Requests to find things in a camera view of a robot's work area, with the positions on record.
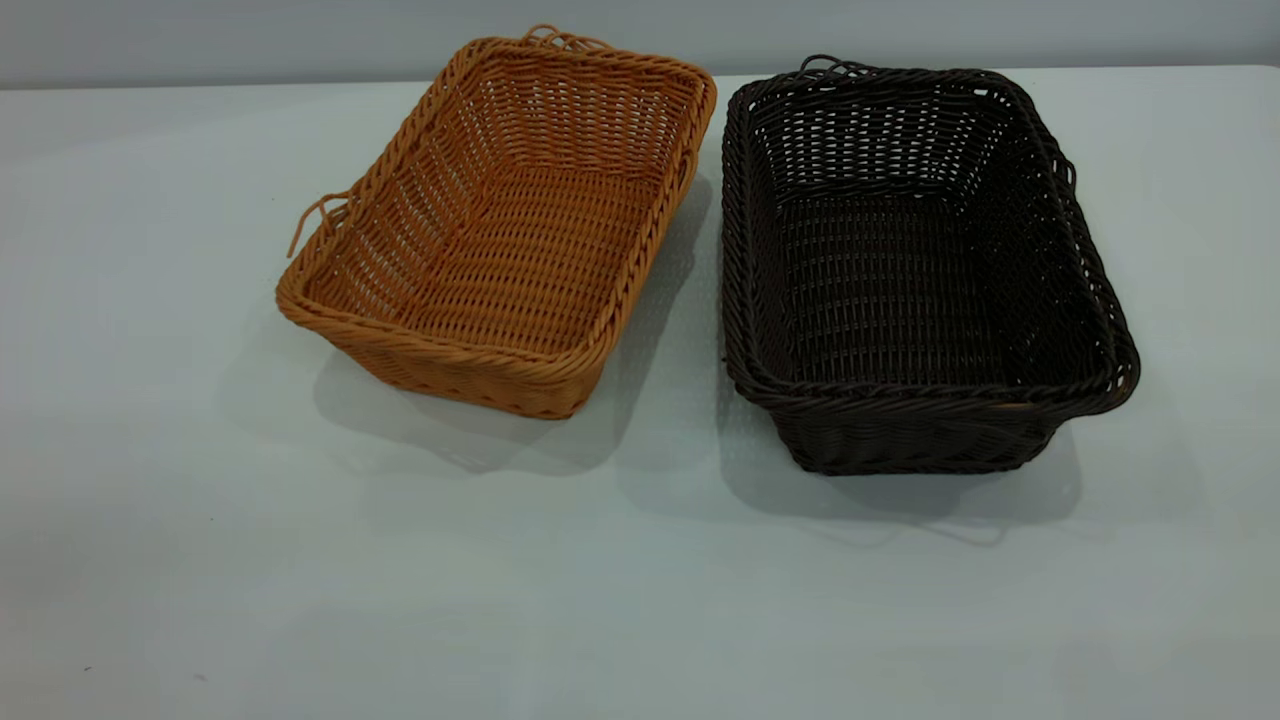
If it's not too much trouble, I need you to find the light brown wicker basket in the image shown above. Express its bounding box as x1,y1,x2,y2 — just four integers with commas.
275,25,718,421

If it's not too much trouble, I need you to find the dark brown wicker basket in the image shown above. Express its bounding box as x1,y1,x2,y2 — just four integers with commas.
720,55,1142,476

